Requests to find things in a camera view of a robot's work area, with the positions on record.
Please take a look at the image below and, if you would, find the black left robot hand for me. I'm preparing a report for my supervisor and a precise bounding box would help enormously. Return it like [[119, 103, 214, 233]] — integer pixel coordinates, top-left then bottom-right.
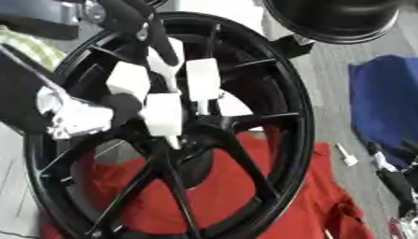
[[0, 0, 182, 141]]

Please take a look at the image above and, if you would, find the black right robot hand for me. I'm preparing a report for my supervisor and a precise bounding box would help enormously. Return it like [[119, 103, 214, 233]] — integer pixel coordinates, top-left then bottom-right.
[[364, 139, 418, 218]]

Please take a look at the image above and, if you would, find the black spoked wheel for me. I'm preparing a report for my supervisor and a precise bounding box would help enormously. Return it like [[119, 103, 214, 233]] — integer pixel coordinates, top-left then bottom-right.
[[22, 11, 319, 239]]

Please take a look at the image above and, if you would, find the black round wheel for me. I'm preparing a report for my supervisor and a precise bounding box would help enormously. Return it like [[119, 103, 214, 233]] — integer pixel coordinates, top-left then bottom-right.
[[262, 0, 402, 45]]

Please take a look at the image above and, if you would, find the green white checked cloth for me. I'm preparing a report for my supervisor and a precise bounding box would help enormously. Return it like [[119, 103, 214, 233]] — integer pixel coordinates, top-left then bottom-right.
[[0, 26, 69, 73]]

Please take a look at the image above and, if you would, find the blue cloth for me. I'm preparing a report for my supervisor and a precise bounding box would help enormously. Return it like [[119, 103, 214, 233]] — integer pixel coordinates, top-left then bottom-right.
[[347, 54, 418, 167]]

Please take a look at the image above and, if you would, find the black stand bracket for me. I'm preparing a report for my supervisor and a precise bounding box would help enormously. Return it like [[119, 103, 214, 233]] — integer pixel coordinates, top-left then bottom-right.
[[268, 34, 317, 61]]

